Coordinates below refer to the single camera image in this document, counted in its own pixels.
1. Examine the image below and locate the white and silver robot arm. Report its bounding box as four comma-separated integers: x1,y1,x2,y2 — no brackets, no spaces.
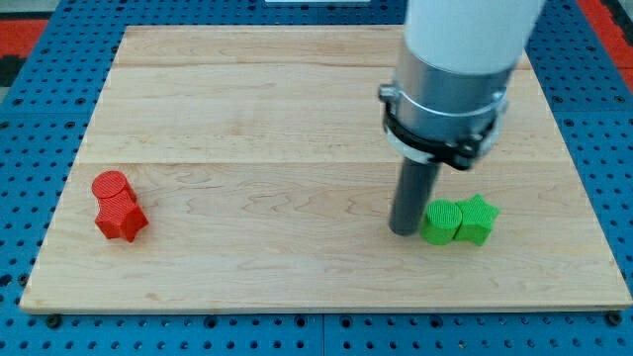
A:
379,0,544,170

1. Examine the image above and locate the light wooden board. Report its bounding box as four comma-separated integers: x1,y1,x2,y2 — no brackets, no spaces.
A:
20,26,632,314

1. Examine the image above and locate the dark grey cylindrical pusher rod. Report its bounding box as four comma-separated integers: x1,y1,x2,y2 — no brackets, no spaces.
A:
389,158,440,235

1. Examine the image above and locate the green cylinder block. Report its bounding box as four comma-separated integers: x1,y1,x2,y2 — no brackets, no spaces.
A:
419,200,462,245

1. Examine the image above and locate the green star block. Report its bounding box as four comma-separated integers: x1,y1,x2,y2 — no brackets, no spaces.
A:
454,194,500,246

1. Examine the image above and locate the red star block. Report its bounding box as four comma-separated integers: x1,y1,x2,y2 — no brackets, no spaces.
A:
95,193,148,242

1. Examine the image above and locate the red cylinder block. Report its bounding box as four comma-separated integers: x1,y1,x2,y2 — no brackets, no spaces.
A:
91,170,136,203

